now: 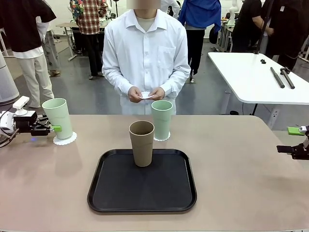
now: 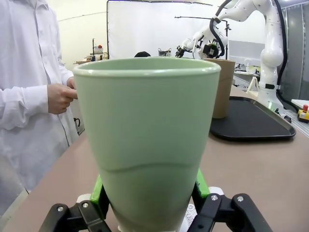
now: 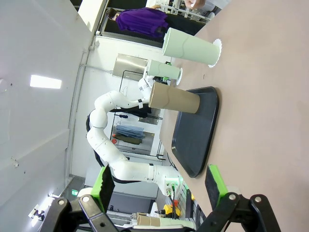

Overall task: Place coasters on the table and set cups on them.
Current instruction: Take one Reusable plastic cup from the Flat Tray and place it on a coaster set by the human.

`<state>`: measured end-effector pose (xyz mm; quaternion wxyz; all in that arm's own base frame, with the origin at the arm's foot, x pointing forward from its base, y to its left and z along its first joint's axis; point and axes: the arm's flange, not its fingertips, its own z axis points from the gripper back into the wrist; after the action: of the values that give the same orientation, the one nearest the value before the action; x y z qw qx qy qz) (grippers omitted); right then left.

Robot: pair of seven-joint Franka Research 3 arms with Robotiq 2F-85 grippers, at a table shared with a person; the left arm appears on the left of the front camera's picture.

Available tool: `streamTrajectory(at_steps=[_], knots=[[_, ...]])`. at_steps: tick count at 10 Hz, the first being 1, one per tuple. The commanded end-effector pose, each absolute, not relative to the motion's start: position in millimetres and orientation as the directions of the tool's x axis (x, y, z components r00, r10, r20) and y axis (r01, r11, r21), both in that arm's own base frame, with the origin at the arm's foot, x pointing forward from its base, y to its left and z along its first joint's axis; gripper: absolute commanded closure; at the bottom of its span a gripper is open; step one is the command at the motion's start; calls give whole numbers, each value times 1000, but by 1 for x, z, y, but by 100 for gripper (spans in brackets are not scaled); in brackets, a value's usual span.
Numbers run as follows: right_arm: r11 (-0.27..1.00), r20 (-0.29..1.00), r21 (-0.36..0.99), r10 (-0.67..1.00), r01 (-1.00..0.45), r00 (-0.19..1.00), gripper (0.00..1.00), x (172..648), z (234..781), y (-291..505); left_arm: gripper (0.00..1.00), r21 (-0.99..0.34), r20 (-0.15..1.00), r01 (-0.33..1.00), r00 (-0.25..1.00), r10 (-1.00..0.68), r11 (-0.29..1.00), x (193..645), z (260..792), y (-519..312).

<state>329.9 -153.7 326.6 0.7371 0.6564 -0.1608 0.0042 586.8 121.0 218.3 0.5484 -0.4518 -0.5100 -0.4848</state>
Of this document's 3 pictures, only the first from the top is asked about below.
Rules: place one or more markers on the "person's left hand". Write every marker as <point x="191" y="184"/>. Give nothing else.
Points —
<point x="159" y="93"/>

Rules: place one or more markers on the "person in black jacket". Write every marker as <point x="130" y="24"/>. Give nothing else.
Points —
<point x="285" y="24"/>

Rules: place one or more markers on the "black metal rod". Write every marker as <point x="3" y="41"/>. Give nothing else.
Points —
<point x="288" y="78"/>
<point x="277" y="77"/>

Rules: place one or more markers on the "white scalloped coaster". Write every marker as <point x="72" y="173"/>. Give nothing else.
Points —
<point x="160" y="139"/>
<point x="65" y="142"/>
<point x="146" y="96"/>

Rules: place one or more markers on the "person in floral shirt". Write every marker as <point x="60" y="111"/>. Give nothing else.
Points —
<point x="76" y="8"/>

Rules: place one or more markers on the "person in grey trousers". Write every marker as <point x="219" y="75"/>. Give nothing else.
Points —
<point x="51" y="48"/>

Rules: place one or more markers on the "white socket box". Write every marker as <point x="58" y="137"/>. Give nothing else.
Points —
<point x="276" y="116"/>

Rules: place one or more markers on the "white framed work desk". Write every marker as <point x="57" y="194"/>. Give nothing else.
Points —
<point x="224" y="31"/>

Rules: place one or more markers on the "person's right hand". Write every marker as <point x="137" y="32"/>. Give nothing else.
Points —
<point x="134" y="94"/>

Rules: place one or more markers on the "person in white shirt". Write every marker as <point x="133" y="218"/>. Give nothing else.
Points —
<point x="144" y="60"/>

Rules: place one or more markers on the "person in black t-shirt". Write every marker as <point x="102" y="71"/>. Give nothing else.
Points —
<point x="243" y="29"/>

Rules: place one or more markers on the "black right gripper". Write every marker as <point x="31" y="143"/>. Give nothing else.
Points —
<point x="303" y="152"/>

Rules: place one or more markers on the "small white robot arm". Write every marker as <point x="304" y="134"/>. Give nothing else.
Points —
<point x="232" y="14"/>

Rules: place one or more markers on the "person's left forearm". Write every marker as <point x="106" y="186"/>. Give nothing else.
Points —
<point x="176" y="79"/>

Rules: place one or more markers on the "person in plaid shirt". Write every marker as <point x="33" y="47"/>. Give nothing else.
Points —
<point x="90" y="19"/>

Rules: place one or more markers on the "white rounded table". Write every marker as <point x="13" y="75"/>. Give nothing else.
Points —
<point x="241" y="72"/>

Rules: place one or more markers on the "person's right forearm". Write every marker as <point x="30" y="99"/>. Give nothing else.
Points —
<point x="117" y="81"/>

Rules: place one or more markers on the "light green tall cup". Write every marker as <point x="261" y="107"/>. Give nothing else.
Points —
<point x="160" y="118"/>
<point x="58" y="113"/>

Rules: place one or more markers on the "person in black top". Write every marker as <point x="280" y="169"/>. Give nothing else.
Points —
<point x="24" y="24"/>

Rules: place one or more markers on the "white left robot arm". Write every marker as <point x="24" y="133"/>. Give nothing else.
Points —
<point x="4" y="123"/>

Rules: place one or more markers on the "black stand pole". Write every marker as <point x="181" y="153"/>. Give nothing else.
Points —
<point x="262" y="36"/>

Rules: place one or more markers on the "small black clamp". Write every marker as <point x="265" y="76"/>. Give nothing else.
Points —
<point x="263" y="61"/>

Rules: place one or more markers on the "person in blue jacket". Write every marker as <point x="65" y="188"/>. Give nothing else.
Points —
<point x="200" y="12"/>

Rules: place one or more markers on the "black plastic tray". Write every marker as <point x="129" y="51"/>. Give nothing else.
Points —
<point x="144" y="188"/>

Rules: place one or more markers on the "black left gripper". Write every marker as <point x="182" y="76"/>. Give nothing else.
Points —
<point x="24" y="120"/>

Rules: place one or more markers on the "white cylindrical air purifier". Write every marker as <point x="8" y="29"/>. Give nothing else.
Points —
<point x="6" y="84"/>

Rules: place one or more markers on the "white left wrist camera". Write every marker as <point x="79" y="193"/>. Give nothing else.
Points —
<point x="20" y="102"/>

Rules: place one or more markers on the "grey desk with white legs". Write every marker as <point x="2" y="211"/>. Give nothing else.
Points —
<point x="67" y="24"/>

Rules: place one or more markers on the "brown tall cup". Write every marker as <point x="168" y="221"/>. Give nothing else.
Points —
<point x="142" y="145"/>

